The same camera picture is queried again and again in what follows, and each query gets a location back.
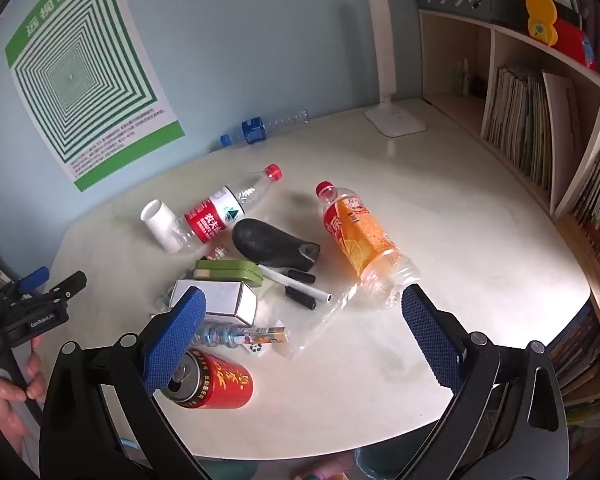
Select small green bottle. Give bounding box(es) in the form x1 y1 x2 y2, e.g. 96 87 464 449
452 60 473 97

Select teal chair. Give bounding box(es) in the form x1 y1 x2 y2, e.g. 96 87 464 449
354 447 431 480

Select green tin case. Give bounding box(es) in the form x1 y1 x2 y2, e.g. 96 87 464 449
194 259 265 288

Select white desk lamp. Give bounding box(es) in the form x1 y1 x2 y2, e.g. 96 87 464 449
364 0 427 137

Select green striped wall poster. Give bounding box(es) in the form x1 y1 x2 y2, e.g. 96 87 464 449
4 0 187 193

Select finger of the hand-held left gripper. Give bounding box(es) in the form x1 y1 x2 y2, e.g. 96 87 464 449
27 270 89 315
17 266 51 294

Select ribbed bottle with blue label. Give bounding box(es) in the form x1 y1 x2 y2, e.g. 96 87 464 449
195 321 243 348

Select wooden bookshelf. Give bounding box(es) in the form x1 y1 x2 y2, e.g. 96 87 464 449
417 7 600 411

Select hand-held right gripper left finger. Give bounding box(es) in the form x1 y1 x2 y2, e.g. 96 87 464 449
40 287 213 480

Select person's left hand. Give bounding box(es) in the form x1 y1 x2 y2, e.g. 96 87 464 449
0 335 48 442

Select blue label clear bottle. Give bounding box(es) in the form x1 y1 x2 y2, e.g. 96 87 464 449
219 110 311 150

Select orange drink bottle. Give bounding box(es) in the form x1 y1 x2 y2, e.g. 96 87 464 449
315 181 423 311

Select clear plastic bottle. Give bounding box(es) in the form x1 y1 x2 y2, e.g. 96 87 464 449
232 325 288 356

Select row of lower shelf books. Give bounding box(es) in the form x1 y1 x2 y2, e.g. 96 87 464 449
550 305 600 426

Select person's pink trouser leg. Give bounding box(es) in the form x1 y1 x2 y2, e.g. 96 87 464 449
290 457 353 480

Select black sock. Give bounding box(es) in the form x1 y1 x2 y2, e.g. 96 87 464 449
231 218 322 271

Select red drink can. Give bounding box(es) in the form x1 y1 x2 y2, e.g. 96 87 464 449
160 347 254 409

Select white plastic cup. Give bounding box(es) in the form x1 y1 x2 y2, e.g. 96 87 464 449
140 199 183 254

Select row of thin books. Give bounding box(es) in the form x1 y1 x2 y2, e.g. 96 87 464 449
481 64 553 191

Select clear plastic bag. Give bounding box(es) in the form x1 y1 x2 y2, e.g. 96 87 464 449
275 280 363 361

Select red label water bottle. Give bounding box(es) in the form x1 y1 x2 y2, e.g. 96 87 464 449
172 164 283 258

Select small white cardboard box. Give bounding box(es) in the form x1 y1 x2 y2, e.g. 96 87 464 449
169 279 258 325

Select red plastic toy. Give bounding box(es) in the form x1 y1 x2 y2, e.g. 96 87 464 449
555 17 597 70

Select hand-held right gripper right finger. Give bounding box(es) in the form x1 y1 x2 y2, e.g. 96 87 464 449
395 284 573 480

